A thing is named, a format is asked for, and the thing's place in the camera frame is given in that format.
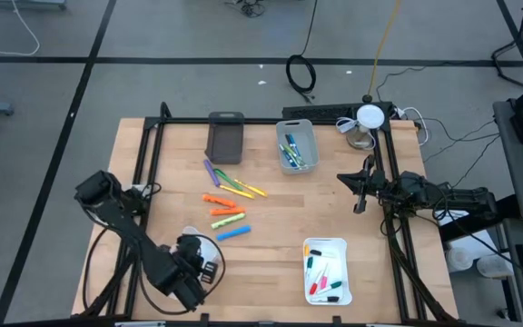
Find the green slim highlighter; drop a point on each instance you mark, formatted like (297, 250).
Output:
(227, 179)

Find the yellow slim highlighter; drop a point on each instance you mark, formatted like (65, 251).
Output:
(252, 188)
(239, 192)

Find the blue dry-erase marker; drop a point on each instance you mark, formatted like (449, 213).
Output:
(286, 158)
(292, 143)

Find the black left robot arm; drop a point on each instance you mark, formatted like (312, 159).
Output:
(121, 222)

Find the purple highlighter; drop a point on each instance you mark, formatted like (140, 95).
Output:
(211, 172)

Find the pink cap marker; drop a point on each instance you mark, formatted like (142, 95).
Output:
(323, 282)

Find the dark grey plastic bin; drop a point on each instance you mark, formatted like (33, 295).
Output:
(225, 141)

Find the white paper sheet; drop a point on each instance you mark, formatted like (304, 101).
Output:
(445, 219)

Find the white roll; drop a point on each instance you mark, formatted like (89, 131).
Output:
(459, 260)
(493, 266)

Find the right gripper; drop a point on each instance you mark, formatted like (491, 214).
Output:
(377, 186)

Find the red cap marker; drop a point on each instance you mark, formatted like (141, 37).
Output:
(313, 288)

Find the white round lamp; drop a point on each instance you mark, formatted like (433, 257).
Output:
(370, 116)

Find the black cap marker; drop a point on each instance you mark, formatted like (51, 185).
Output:
(316, 252)
(333, 299)

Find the light green dry-erase marker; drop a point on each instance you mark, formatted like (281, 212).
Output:
(294, 156)

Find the white plastic bin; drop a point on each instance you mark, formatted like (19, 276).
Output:
(209, 253)
(338, 268)

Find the light green highlighter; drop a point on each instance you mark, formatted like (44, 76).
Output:
(228, 220)

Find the blue highlighter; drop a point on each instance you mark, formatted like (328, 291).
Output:
(233, 233)

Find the black power strip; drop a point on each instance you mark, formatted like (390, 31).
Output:
(320, 111)

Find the black aluminium table frame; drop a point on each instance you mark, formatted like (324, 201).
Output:
(189, 121)

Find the green cap marker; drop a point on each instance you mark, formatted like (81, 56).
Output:
(336, 284)
(309, 262)

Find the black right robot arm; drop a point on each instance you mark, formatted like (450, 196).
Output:
(461, 200)

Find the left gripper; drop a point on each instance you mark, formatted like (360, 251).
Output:
(191, 252)

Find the orange highlighter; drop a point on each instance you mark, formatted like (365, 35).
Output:
(227, 211)
(218, 200)

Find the light grey plastic bin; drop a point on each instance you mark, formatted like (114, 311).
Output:
(309, 136)

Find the black desk beam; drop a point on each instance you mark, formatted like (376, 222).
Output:
(509, 203)

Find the orange cap marker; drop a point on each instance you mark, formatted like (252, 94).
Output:
(306, 250)

